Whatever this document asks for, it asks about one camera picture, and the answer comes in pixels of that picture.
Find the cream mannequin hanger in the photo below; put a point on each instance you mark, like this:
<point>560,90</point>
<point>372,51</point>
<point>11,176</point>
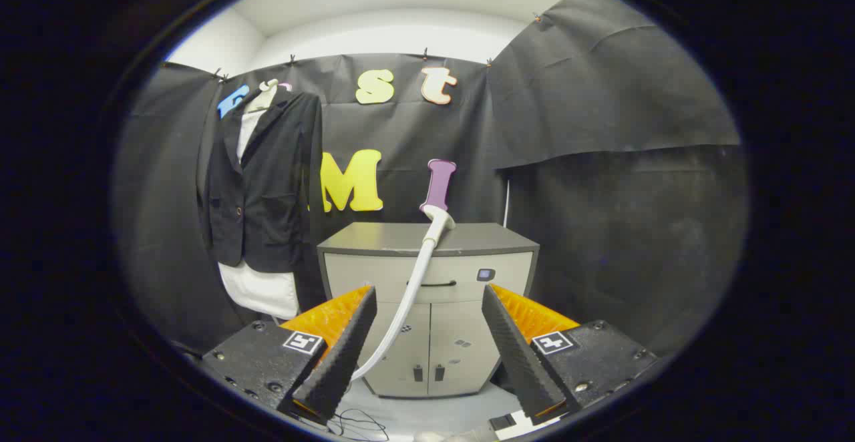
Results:
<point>264,98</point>

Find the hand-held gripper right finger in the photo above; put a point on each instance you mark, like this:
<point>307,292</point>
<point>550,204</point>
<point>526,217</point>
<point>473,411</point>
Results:
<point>514,355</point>

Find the white shirt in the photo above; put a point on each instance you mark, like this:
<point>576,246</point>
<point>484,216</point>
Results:
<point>260,292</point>

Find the grey cabinet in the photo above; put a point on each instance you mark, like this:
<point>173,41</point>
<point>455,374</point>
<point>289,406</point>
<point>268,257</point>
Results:
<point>467,282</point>

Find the black suit jacket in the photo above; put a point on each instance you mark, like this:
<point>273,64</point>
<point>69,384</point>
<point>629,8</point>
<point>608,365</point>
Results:
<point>267,188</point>

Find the black backdrop cloth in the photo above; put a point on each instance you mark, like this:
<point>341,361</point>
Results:
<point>601,195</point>

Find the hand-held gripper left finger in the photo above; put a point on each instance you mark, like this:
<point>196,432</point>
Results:
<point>340,355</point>

